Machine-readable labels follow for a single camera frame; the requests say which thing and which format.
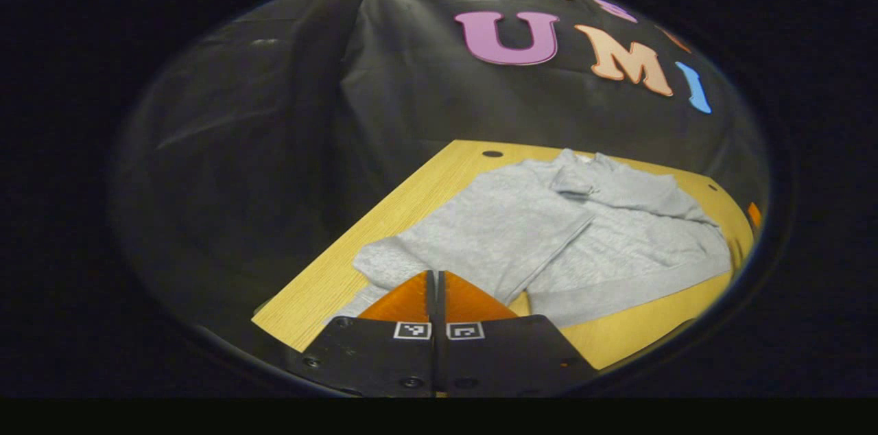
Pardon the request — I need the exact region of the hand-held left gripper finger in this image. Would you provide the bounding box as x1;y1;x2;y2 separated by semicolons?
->
302;269;437;399
436;269;599;399

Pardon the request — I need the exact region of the grey zip-neck sweatshirt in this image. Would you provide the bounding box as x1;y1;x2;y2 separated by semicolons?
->
322;148;733;329

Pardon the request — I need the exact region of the black backdrop cloth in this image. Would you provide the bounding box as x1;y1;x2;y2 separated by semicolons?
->
110;0;769;326

